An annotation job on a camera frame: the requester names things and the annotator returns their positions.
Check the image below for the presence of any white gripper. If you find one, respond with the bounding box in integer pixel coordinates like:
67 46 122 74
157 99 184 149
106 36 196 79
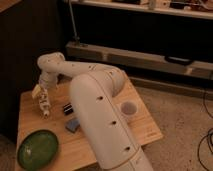
31 73 57 99

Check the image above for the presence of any white plastic bottle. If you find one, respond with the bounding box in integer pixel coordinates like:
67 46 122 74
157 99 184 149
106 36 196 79
38 89 50 117

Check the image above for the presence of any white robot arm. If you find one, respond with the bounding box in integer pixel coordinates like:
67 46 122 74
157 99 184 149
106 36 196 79
32 52 154 171

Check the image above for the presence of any green ceramic bowl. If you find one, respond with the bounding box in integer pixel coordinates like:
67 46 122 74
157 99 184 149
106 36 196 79
17 130 59 171

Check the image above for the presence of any black rectangular box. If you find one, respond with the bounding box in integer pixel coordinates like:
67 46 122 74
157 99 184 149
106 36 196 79
63 103 73 115

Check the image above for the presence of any blue sponge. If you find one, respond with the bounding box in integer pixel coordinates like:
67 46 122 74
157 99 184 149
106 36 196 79
65 118 80 133

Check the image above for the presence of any metal stand pole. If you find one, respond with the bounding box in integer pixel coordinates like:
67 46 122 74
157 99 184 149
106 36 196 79
68 0 86 47

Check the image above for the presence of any wooden table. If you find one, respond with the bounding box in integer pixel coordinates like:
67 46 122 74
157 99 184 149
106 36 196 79
15 80 163 171

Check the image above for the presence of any long grey case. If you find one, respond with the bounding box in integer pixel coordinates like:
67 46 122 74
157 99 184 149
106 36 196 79
66 41 213 80

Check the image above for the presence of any white plastic cup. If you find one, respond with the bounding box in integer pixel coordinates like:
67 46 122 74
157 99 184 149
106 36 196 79
120 101 137 117

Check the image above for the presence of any white wall shelf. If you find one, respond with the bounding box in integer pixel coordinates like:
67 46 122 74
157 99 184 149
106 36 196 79
62 0 213 20

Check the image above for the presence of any black floor cable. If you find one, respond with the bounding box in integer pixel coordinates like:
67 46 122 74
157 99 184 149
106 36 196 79
197 89 213 171

